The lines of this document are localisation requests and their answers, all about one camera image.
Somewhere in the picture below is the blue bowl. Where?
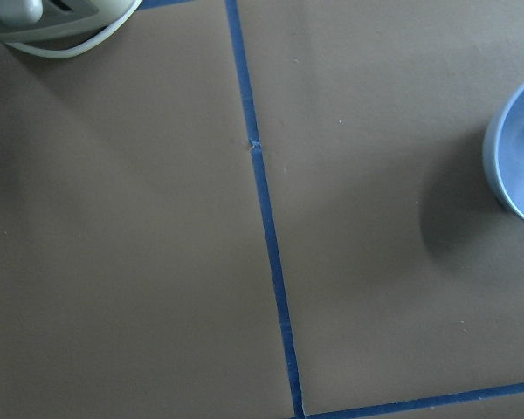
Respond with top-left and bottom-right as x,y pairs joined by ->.
482,82 -> 524,221

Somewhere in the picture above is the white toaster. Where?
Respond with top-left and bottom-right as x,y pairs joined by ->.
0,0 -> 141,42

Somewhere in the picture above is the white toaster power cable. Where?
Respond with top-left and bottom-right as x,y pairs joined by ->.
4,0 -> 143,59

